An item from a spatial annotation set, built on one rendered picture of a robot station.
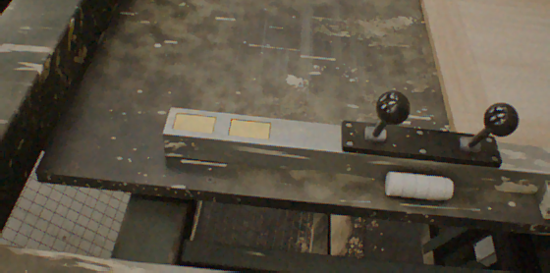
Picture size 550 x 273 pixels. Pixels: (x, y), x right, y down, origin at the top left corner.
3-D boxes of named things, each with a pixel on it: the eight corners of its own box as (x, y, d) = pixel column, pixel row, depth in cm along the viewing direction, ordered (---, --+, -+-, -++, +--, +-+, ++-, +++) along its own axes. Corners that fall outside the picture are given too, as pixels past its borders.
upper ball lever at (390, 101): (386, 154, 74) (414, 121, 62) (357, 151, 74) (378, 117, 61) (387, 126, 75) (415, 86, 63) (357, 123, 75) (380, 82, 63)
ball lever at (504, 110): (479, 164, 74) (525, 133, 62) (450, 161, 74) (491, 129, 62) (479, 136, 75) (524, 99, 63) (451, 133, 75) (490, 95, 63)
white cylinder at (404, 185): (385, 199, 73) (448, 206, 73) (390, 184, 71) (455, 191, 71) (383, 182, 75) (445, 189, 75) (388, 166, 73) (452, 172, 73)
